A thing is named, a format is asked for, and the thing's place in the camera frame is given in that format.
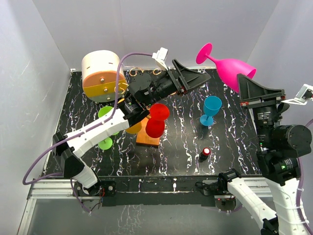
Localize black front mounting rail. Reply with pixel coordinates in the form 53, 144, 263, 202
73, 171, 243, 209

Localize small red-capped black bottle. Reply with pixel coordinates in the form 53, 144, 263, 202
199, 147, 211, 162

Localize orange wooden rack base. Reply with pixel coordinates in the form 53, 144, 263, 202
136, 118, 160, 147

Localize green wine glass rear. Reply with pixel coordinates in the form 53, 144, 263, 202
98, 106, 121, 136

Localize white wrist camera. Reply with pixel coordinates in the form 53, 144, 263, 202
152, 47, 168, 71
282, 84, 313, 105

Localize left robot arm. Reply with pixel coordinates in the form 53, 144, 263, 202
52, 59, 211, 195

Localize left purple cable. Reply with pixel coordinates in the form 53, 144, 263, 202
22, 51, 155, 213

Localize round cream drawer cabinet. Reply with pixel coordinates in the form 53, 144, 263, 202
81, 50, 128, 103

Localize gold wire glass rack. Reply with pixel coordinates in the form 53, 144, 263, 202
117, 69, 164, 110

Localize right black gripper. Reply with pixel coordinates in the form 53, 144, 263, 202
236, 72, 285, 146

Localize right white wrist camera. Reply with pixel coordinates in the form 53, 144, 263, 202
282, 84, 313, 105

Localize red wine glass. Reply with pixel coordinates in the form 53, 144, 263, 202
145, 103, 170, 138

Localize green wine glass front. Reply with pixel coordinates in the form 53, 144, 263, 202
98, 137, 113, 150

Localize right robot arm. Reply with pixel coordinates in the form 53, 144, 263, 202
218, 74, 313, 235

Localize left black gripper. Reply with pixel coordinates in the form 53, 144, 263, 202
144, 60, 210, 107

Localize magenta wine glass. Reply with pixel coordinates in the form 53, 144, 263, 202
196, 43, 257, 93

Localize green wine glass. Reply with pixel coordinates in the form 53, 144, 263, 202
98, 106, 121, 136
98, 137, 113, 150

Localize orange wine glass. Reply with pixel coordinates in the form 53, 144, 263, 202
126, 121, 142, 134

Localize blue wine glass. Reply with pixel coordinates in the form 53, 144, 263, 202
200, 96, 222, 126

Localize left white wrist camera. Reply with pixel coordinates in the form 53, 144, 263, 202
152, 47, 168, 71

